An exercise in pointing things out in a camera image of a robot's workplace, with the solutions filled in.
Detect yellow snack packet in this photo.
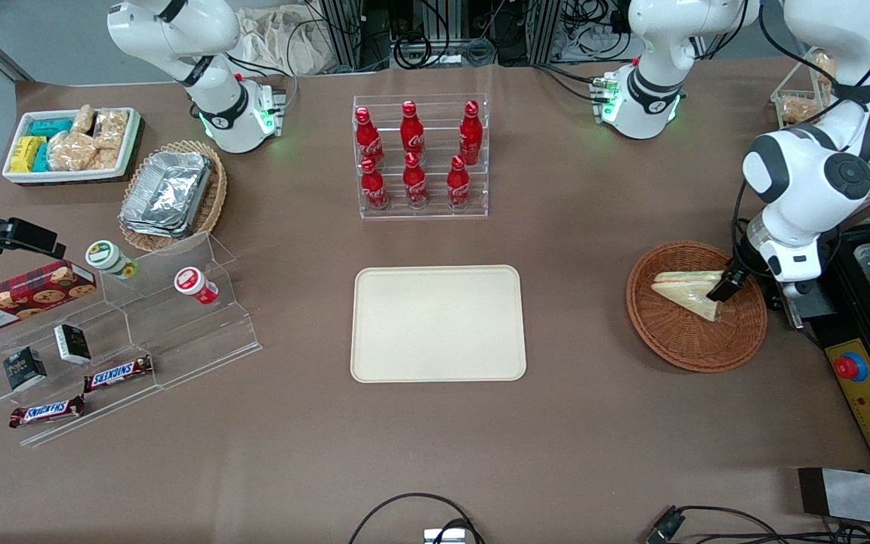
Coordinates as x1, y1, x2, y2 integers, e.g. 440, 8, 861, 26
10, 136, 45, 174

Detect grey board dark frame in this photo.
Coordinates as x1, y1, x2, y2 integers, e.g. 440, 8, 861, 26
797, 467, 870, 530

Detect black Face print box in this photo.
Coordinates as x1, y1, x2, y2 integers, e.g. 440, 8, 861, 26
2, 347, 48, 392

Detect light oval wicker basket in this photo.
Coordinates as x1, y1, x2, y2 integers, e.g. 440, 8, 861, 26
119, 140, 228, 252

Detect green lid sunflower cup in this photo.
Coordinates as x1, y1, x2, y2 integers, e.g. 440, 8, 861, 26
85, 240, 138, 280

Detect black cable bundle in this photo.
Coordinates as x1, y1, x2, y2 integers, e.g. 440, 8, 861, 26
390, 0, 534, 69

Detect brown round wicker basket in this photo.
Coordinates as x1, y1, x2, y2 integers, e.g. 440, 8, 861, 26
625, 240, 769, 374

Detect clear acrylic bottle rack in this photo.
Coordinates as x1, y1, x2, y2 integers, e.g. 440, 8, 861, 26
352, 93, 490, 221

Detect black box white label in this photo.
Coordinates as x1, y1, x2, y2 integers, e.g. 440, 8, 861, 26
54, 324, 92, 365

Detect Walkers red tartan cookie box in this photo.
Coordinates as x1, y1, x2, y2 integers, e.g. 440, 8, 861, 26
0, 261, 97, 338

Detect clear acrylic stepped stand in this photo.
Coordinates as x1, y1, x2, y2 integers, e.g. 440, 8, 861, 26
0, 232, 263, 448

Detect black looped cable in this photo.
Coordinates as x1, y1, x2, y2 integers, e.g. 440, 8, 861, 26
348, 493, 485, 544

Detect triangular sandwich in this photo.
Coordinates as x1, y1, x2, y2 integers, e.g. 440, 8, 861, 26
650, 270, 727, 323

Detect black cable with connector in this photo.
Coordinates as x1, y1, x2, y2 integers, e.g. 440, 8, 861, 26
645, 505, 870, 544

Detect yellow emergency stop box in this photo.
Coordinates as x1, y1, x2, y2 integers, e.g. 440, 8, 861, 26
782, 193, 870, 478

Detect red lid yogurt cup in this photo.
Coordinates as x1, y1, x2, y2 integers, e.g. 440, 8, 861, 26
174, 267, 219, 305

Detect Snickers chocolate bar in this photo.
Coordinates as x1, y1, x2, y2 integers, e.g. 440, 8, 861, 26
9, 395, 86, 429
84, 355, 154, 393

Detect aluminium frame post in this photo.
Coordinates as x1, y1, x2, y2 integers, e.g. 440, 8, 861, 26
318, 0, 390, 70
529, 0, 563, 65

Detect cream plastic tray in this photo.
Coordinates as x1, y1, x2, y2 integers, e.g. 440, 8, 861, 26
350, 264, 527, 384

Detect red emergency stop button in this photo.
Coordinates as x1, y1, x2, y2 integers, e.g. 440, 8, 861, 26
835, 352, 868, 383

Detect beige crumpled cloth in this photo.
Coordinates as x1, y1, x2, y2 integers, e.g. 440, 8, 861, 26
235, 6, 330, 76

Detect red cola bottle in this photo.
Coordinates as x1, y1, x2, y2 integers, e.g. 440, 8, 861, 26
403, 152, 429, 209
354, 107, 384, 165
360, 156, 389, 211
447, 155, 472, 209
400, 100, 426, 156
458, 100, 483, 163

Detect stacked foil containers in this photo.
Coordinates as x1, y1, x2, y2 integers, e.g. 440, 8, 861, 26
119, 151, 213, 239

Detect white plastic bin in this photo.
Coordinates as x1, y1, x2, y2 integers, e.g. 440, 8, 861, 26
3, 107, 141, 185

